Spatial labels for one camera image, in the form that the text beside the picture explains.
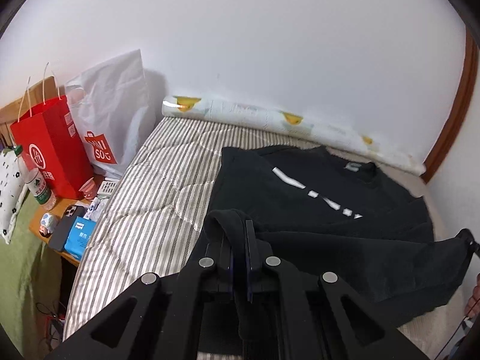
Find black floor cables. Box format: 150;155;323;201
35;299;67;346

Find small figurine toy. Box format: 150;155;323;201
39;212;59;238

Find wooden headboard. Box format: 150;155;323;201
0;76;64;148

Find striped mattress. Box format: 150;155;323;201
64;117;463;356

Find wooden nightstand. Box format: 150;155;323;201
28;197;96;267

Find blue tissue pack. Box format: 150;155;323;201
64;217;96;261

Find person's right hand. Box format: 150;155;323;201
465;275;480;319

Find rolled white printed mat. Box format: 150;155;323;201
162;96;426;176

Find plastic water bottle green label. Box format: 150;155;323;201
14;145;56;211

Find black sweatshirt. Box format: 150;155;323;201
194;144;478;357

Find white Miniso plastic bag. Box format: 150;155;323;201
64;49;156;178

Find green bed sheet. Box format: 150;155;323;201
1;196;62;359

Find white black dotted pillow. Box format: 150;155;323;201
0;150;28;245

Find white remote control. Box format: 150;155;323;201
97;180;119;197

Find black smartphone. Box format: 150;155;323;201
48;205;86;252

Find brown wooden door frame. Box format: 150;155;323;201
421;28;479;183

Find red paper bag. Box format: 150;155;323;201
9;61;95;200

